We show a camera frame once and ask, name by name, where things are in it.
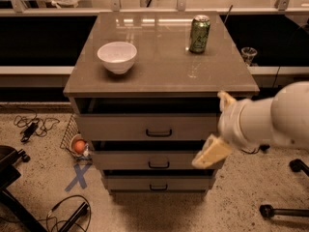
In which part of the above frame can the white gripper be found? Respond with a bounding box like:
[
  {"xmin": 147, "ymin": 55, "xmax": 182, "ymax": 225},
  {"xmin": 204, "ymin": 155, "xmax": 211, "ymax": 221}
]
[{"xmin": 192, "ymin": 91, "xmax": 250, "ymax": 169}]

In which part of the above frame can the grey top drawer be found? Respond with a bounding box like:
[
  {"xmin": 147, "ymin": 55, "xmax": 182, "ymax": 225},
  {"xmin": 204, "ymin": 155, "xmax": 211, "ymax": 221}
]
[{"xmin": 75, "ymin": 114, "xmax": 217, "ymax": 141}]

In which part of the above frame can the grey drawer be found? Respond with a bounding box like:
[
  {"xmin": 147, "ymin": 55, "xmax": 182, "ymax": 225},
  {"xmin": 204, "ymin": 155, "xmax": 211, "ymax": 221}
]
[
  {"xmin": 90, "ymin": 150, "xmax": 228, "ymax": 171},
  {"xmin": 102, "ymin": 176, "xmax": 215, "ymax": 192},
  {"xmin": 75, "ymin": 114, "xmax": 217, "ymax": 141}
]

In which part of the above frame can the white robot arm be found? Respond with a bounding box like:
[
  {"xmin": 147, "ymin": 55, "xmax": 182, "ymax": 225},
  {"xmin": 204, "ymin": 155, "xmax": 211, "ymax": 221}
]
[{"xmin": 192, "ymin": 81, "xmax": 309, "ymax": 169}]

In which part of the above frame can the grey drawer cabinet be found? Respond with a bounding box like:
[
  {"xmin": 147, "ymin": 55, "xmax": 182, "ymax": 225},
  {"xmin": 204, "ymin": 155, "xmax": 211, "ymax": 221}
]
[{"xmin": 64, "ymin": 12, "xmax": 259, "ymax": 179}]

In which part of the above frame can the grey bottom drawer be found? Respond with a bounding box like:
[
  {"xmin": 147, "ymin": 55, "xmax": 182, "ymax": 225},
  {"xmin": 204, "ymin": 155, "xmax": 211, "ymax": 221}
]
[{"xmin": 102, "ymin": 176, "xmax": 215, "ymax": 192}]

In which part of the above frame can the grey middle drawer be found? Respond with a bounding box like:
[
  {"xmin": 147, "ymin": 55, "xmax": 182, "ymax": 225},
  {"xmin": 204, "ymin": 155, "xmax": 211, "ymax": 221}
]
[{"xmin": 90, "ymin": 150, "xmax": 228, "ymax": 171}]

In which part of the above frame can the clear glass cup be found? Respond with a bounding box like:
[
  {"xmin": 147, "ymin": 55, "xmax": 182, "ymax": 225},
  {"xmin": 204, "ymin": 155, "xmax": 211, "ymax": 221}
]
[{"xmin": 240, "ymin": 46, "xmax": 258, "ymax": 66}]

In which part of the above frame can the black chair base right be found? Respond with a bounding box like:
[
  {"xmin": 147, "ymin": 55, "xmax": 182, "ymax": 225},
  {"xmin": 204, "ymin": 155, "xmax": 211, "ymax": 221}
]
[{"xmin": 259, "ymin": 159, "xmax": 309, "ymax": 218}]

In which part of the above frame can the black chair base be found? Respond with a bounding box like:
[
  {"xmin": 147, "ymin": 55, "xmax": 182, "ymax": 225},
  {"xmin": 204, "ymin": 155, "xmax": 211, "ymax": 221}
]
[
  {"xmin": 0, "ymin": 145, "xmax": 46, "ymax": 232},
  {"xmin": 259, "ymin": 159, "xmax": 309, "ymax": 218}
]

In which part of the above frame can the green soda can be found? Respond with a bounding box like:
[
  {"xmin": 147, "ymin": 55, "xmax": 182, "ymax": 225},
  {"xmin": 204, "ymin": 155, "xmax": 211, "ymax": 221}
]
[{"xmin": 189, "ymin": 14, "xmax": 211, "ymax": 53}]

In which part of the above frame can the white ceramic bowl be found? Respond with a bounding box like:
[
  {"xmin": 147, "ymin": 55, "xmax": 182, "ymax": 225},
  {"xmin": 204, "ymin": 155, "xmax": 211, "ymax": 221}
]
[{"xmin": 97, "ymin": 42, "xmax": 137, "ymax": 74}]

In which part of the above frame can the orange ball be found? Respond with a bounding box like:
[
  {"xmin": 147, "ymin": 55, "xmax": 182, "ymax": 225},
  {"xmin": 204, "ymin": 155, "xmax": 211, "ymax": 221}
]
[{"xmin": 74, "ymin": 140, "xmax": 86, "ymax": 154}]

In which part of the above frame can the blue tape cross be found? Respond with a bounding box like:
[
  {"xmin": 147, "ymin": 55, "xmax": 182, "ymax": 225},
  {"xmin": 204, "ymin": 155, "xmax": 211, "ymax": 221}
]
[{"xmin": 65, "ymin": 163, "xmax": 92, "ymax": 192}]

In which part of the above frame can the black stand bottom left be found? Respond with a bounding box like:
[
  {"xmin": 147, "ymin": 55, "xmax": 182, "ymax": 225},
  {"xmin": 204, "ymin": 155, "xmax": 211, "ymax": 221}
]
[{"xmin": 58, "ymin": 202, "xmax": 89, "ymax": 232}]

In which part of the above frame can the black chair base left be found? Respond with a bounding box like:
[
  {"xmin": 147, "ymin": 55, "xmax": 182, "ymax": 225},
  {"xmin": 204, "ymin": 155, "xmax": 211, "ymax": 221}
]
[{"xmin": 0, "ymin": 145, "xmax": 46, "ymax": 232}]

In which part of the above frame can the black cable right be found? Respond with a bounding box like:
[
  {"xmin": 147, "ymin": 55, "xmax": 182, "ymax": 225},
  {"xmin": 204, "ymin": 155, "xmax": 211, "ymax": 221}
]
[{"xmin": 240, "ymin": 143, "xmax": 271, "ymax": 156}]

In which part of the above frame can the black cable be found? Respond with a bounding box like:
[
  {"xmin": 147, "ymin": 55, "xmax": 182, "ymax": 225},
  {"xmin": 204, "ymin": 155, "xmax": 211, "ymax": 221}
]
[
  {"xmin": 44, "ymin": 194, "xmax": 93, "ymax": 232},
  {"xmin": 240, "ymin": 143, "xmax": 271, "ymax": 156}
]

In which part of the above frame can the wire mesh basket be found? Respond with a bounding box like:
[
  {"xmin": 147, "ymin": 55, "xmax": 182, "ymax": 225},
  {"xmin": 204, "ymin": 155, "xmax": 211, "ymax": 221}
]
[{"xmin": 60, "ymin": 115, "xmax": 91, "ymax": 161}]

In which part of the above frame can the black cable bottom left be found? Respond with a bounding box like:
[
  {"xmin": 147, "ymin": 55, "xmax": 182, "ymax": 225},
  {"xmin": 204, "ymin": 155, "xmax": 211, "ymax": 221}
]
[{"xmin": 44, "ymin": 194, "xmax": 93, "ymax": 232}]

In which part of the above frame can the black power adapter with cable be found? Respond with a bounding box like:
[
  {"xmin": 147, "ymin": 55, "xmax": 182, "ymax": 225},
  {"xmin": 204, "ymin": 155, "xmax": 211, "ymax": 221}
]
[{"xmin": 14, "ymin": 108, "xmax": 60, "ymax": 144}]

